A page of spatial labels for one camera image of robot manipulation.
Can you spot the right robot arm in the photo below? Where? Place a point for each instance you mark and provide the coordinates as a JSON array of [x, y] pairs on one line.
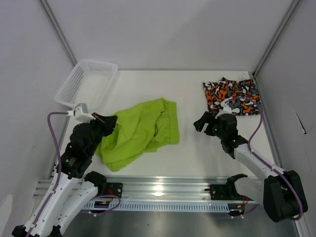
[[278, 191]]

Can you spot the white plastic basket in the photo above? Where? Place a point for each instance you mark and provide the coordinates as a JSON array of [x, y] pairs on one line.
[[89, 82]]

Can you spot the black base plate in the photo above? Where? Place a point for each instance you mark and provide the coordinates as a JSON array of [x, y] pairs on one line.
[[224, 192], [114, 189]]

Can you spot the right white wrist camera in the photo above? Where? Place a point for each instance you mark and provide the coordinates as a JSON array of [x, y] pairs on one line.
[[226, 109]]

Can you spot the aluminium corner post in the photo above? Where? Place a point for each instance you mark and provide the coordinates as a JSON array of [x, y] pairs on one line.
[[294, 6], [44, 4]]

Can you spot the lime green shorts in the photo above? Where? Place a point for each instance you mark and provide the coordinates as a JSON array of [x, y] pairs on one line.
[[143, 128]]

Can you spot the left aluminium corner post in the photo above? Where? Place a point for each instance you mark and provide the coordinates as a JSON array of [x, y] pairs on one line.
[[44, 4]]

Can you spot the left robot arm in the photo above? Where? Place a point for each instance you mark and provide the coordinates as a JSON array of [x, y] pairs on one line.
[[71, 189]]

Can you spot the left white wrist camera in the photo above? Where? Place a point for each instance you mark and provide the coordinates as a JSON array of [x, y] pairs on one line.
[[80, 113]]

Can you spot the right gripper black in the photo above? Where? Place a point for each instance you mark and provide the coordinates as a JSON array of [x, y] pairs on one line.
[[205, 118]]

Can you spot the orange camouflage shorts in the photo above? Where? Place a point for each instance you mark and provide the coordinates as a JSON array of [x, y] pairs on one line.
[[244, 95]]

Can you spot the right aluminium side rail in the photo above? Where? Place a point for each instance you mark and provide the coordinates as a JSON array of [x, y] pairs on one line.
[[267, 126]]

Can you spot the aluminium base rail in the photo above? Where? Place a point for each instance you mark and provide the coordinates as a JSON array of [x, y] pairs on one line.
[[170, 189]]

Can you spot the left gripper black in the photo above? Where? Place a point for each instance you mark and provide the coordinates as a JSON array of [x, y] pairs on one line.
[[108, 122]]

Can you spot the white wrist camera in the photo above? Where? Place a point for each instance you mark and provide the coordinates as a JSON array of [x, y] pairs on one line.
[[226, 109], [80, 113]]

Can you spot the right aluminium corner post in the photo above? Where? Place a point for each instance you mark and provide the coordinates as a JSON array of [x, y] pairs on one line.
[[294, 6]]

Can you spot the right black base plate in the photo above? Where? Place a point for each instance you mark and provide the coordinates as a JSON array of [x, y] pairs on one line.
[[224, 192]]

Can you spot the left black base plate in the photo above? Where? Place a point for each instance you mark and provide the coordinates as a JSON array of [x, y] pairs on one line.
[[114, 189]]

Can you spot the white slotted cable duct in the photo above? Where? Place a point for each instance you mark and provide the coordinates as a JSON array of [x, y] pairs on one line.
[[173, 206]]

